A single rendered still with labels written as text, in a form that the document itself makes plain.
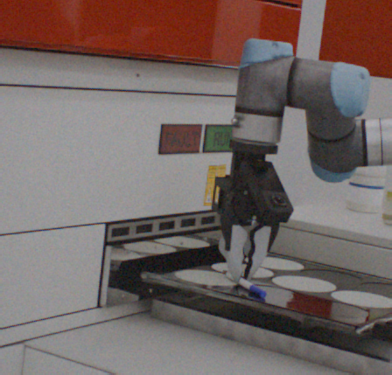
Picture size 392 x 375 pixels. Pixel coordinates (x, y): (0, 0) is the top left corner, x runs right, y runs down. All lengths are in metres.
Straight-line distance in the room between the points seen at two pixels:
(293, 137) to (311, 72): 3.78
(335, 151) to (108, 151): 0.34
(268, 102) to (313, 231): 0.41
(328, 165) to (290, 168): 3.70
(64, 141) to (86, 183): 0.09
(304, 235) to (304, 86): 0.44
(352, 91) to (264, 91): 0.13
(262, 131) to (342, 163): 0.15
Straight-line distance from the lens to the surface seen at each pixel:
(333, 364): 1.58
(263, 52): 1.61
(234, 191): 1.62
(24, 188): 1.47
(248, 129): 1.61
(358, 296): 1.70
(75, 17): 1.43
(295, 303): 1.59
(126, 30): 1.52
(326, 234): 1.94
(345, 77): 1.58
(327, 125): 1.63
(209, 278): 1.69
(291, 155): 5.38
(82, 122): 1.54
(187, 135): 1.77
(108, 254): 1.63
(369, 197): 2.17
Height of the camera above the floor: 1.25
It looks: 7 degrees down
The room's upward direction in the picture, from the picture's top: 7 degrees clockwise
